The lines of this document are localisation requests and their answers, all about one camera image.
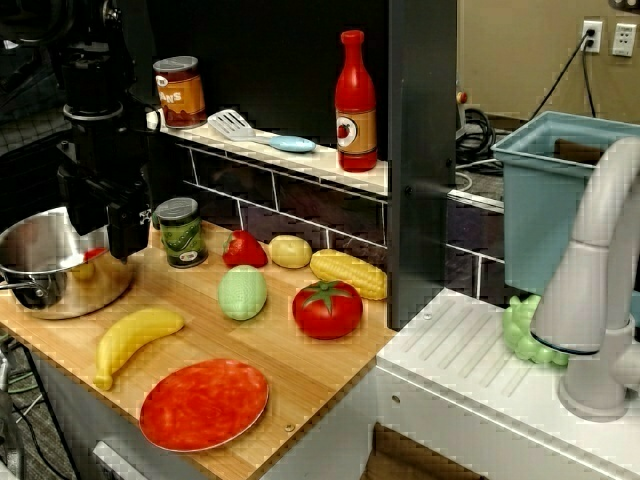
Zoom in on white wall outlet with plug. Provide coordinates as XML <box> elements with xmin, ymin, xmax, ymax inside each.
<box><xmin>581</xmin><ymin>18</ymin><xmax>604</xmax><ymax>54</ymax></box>

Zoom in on white cable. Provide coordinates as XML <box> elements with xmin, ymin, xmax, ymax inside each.
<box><xmin>455</xmin><ymin>158</ymin><xmax>501</xmax><ymax>192</ymax></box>

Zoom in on grey box red button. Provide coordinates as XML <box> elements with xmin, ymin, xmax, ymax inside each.
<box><xmin>454</xmin><ymin>87</ymin><xmax>469</xmax><ymax>141</ymax></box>

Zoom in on black cable bundle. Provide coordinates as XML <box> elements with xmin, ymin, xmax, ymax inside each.
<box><xmin>455</xmin><ymin>107</ymin><xmax>511</xmax><ymax>161</ymax></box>

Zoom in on light green toy melon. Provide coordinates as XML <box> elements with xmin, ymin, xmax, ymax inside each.
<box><xmin>216</xmin><ymin>264</ymin><xmax>269</xmax><ymax>322</ymax></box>

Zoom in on red toy tomato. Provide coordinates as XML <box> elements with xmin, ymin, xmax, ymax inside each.
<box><xmin>291</xmin><ymin>279</ymin><xmax>365</xmax><ymax>341</ymax></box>

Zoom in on red toy pepper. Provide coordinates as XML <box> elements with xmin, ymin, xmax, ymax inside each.
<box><xmin>221</xmin><ymin>229</ymin><xmax>269</xmax><ymax>269</ymax></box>

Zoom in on red toy ketchup bottle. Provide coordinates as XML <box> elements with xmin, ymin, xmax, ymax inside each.
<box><xmin>334</xmin><ymin>29</ymin><xmax>379</xmax><ymax>174</ymax></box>

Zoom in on white kitchen shelf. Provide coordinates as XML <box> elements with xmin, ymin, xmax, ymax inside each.
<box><xmin>145</xmin><ymin>108</ymin><xmax>390</xmax><ymax>197</ymax></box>

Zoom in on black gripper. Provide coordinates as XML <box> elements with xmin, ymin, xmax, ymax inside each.
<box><xmin>55</xmin><ymin>115</ymin><xmax>152</xmax><ymax>265</ymax></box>

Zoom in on yellow toy corn cob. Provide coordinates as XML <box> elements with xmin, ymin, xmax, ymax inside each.
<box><xmin>309</xmin><ymin>248</ymin><xmax>389</xmax><ymax>302</ymax></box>

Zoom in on grey spatula blue handle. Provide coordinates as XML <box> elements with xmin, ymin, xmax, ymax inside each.
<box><xmin>206</xmin><ymin>108</ymin><xmax>318</xmax><ymax>153</ymax></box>

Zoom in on orange beans toy can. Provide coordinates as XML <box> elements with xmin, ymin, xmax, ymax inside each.
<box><xmin>152</xmin><ymin>54</ymin><xmax>208</xmax><ymax>130</ymax></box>

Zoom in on yellow toy banana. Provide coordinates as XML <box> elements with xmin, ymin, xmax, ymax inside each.
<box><xmin>93</xmin><ymin>307</ymin><xmax>186</xmax><ymax>392</ymax></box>

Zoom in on dark grey vertical post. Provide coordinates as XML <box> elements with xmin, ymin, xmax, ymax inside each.
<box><xmin>387</xmin><ymin>0</ymin><xmax>458</xmax><ymax>331</ymax></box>

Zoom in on white toy sink counter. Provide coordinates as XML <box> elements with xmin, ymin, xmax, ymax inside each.
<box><xmin>259</xmin><ymin>287</ymin><xmax>640</xmax><ymax>480</ymax></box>

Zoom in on stainless steel pot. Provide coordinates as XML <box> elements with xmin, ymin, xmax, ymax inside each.
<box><xmin>0</xmin><ymin>205</ymin><xmax>139</xmax><ymax>321</ymax></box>

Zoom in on green toy can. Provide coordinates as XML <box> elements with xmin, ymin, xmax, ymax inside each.
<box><xmin>152</xmin><ymin>196</ymin><xmax>210</xmax><ymax>270</ymax></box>

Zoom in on red round plate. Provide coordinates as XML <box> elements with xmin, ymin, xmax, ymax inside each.
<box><xmin>138</xmin><ymin>357</ymin><xmax>271</xmax><ymax>453</ymax></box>

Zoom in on grey toy faucet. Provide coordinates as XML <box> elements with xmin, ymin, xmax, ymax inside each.
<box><xmin>528</xmin><ymin>135</ymin><xmax>640</xmax><ymax>424</ymax></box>

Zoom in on yellow toy potato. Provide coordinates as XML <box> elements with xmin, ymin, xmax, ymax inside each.
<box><xmin>268</xmin><ymin>234</ymin><xmax>313</xmax><ymax>270</ymax></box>

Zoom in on black power cable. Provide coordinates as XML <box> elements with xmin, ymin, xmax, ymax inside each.
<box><xmin>529</xmin><ymin>28</ymin><xmax>599</xmax><ymax>121</ymax></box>

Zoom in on blue plastic bin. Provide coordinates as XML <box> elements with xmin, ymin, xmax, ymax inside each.
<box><xmin>490</xmin><ymin>110</ymin><xmax>640</xmax><ymax>297</ymax></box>

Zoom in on green toy grapes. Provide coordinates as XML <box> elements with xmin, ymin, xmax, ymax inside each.
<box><xmin>501</xmin><ymin>293</ymin><xmax>570</xmax><ymax>367</ymax></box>

